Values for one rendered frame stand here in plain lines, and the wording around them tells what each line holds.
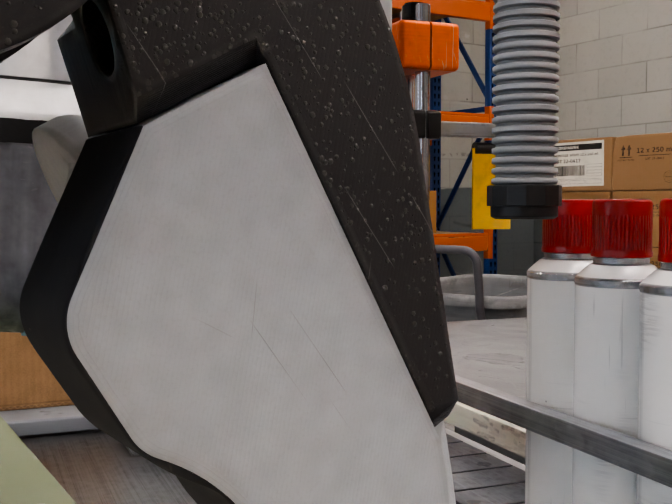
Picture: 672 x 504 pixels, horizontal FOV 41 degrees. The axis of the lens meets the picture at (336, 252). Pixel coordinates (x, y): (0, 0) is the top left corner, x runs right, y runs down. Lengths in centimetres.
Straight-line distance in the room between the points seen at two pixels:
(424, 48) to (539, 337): 19
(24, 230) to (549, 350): 31
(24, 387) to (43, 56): 61
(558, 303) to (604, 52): 595
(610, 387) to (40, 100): 35
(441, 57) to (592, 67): 598
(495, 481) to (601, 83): 586
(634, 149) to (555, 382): 373
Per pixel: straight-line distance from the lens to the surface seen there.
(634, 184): 427
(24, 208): 53
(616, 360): 52
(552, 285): 56
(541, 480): 59
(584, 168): 443
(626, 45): 638
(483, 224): 62
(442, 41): 58
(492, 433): 73
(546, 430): 54
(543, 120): 43
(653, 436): 50
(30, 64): 54
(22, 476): 65
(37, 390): 110
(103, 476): 89
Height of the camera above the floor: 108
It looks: 3 degrees down
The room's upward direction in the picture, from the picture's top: straight up
